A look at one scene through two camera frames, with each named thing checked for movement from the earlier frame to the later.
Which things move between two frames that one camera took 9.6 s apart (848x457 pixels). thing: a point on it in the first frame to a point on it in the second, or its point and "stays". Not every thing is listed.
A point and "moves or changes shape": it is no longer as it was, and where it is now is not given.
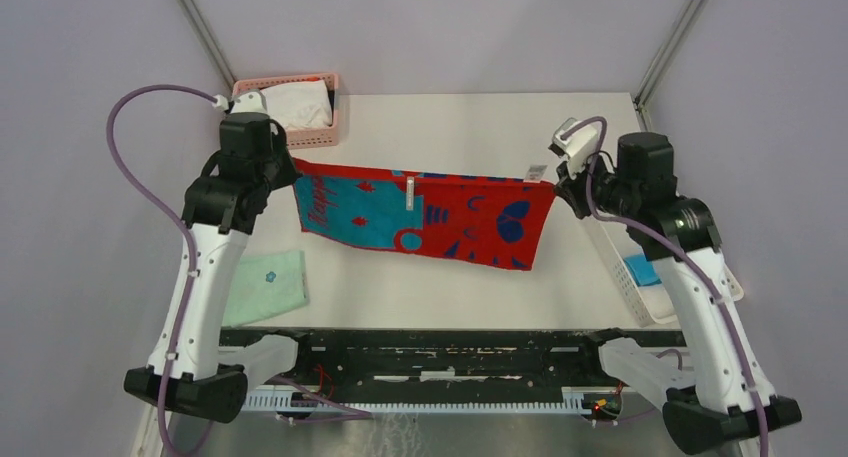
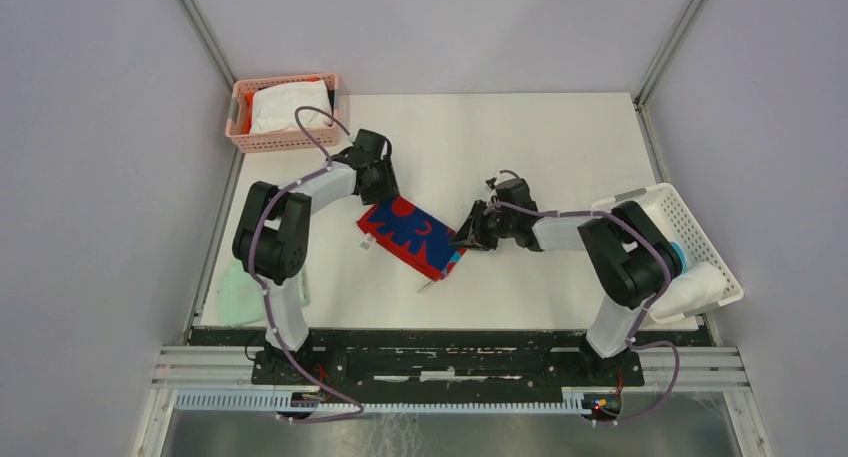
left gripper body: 280,167 to 383,184
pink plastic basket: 306,137 stays
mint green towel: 265,285 stays
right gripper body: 612,192 to 504,222
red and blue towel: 499,221 moves or changes shape
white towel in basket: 299,105 stays
